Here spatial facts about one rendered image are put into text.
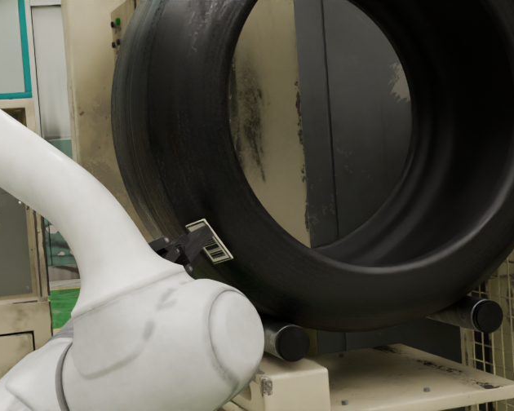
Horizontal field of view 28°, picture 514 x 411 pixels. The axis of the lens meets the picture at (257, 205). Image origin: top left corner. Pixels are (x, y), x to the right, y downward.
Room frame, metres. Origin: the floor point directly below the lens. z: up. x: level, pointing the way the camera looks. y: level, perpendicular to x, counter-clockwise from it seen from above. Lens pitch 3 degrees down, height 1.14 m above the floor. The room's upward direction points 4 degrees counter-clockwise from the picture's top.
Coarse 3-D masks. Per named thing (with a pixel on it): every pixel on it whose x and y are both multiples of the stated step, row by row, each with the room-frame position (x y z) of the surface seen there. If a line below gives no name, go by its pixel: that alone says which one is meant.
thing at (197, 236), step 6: (198, 228) 1.22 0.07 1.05; (204, 228) 1.20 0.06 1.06; (192, 234) 1.21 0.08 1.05; (198, 234) 1.19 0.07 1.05; (204, 234) 1.20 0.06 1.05; (192, 240) 1.18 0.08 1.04; (198, 240) 1.19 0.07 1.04; (186, 246) 1.17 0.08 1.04; (192, 246) 1.17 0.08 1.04; (186, 252) 1.16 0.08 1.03; (180, 258) 1.16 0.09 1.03
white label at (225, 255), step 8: (192, 224) 1.23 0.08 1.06; (200, 224) 1.22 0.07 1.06; (208, 224) 1.22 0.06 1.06; (216, 240) 1.22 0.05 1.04; (208, 248) 1.24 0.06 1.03; (216, 248) 1.23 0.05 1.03; (224, 248) 1.22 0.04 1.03; (208, 256) 1.25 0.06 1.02; (216, 256) 1.24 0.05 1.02; (224, 256) 1.23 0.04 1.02; (232, 256) 1.22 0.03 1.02
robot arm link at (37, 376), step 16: (32, 352) 0.94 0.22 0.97; (48, 352) 0.89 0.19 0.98; (64, 352) 0.87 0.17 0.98; (16, 368) 0.91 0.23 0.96; (32, 368) 0.88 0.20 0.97; (48, 368) 0.86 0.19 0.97; (0, 384) 0.89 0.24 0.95; (16, 384) 0.87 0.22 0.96; (32, 384) 0.86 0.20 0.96; (48, 384) 0.85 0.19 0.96; (0, 400) 0.86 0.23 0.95; (16, 400) 0.86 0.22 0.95; (32, 400) 0.85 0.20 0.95; (48, 400) 0.85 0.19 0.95; (64, 400) 0.84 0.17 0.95
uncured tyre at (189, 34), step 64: (192, 0) 1.24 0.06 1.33; (256, 0) 1.24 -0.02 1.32; (384, 0) 1.61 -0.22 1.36; (448, 0) 1.57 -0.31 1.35; (512, 0) 1.36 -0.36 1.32; (128, 64) 1.33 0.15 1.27; (192, 64) 1.22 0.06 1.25; (448, 64) 1.63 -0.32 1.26; (512, 64) 1.38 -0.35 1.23; (128, 128) 1.32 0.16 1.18; (192, 128) 1.22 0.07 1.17; (448, 128) 1.64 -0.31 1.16; (512, 128) 1.51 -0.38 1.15; (128, 192) 1.42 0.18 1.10; (192, 192) 1.23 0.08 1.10; (448, 192) 1.61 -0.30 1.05; (512, 192) 1.35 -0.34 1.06; (256, 256) 1.24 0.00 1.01; (320, 256) 1.26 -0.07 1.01; (384, 256) 1.59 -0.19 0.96; (448, 256) 1.32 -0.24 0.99; (320, 320) 1.30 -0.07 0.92; (384, 320) 1.32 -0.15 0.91
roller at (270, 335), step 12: (264, 324) 1.31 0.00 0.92; (276, 324) 1.29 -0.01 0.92; (288, 324) 1.28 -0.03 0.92; (264, 336) 1.29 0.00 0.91; (276, 336) 1.26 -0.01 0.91; (288, 336) 1.25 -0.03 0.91; (300, 336) 1.26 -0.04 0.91; (264, 348) 1.30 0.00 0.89; (276, 348) 1.25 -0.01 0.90; (288, 348) 1.25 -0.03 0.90; (300, 348) 1.26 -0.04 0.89; (288, 360) 1.26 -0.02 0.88
